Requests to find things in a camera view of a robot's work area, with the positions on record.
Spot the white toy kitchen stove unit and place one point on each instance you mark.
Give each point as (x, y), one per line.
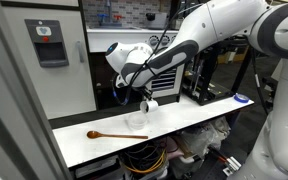
(97, 40)

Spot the white bowl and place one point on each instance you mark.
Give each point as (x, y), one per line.
(137, 121)

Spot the grey fridge water dispenser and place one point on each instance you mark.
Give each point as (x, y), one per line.
(47, 43)

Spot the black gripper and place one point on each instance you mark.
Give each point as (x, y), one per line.
(145, 92)

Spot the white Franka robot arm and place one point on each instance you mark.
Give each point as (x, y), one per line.
(217, 20)

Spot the brown wooden spoon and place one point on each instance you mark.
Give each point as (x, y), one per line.
(117, 136)

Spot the aluminium bracket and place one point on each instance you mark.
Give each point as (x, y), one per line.
(232, 165)

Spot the white toy fridge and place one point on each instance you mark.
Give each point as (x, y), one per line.
(60, 86)

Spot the clear plastic bag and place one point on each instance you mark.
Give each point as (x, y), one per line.
(200, 136)

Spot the blue tape roll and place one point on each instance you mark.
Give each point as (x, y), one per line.
(241, 97)

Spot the grey stove knob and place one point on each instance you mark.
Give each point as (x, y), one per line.
(153, 40)
(164, 40)

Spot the white cup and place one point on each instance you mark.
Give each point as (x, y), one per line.
(149, 106)

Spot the toy kitchen faucet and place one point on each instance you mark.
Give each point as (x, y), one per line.
(108, 18)

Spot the grey frame post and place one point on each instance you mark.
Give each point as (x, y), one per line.
(10, 116)

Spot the black metal rack frame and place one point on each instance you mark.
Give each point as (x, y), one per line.
(214, 94)

